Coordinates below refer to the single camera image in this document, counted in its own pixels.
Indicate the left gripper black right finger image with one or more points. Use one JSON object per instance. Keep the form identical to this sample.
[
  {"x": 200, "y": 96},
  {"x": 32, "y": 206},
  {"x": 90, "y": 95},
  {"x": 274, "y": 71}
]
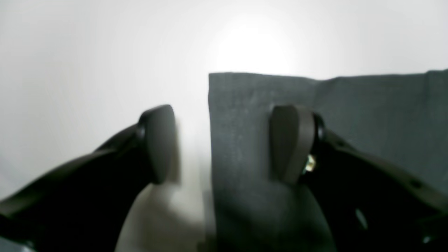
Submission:
[{"x": 369, "y": 203}]

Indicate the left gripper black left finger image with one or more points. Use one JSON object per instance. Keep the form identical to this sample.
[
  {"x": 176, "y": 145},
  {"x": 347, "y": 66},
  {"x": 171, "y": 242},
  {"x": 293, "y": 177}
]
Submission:
[{"x": 81, "y": 205}]

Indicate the dark grey T-shirt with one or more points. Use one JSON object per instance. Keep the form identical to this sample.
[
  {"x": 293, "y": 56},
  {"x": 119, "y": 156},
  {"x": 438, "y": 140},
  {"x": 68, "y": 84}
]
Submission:
[{"x": 401, "y": 119}]

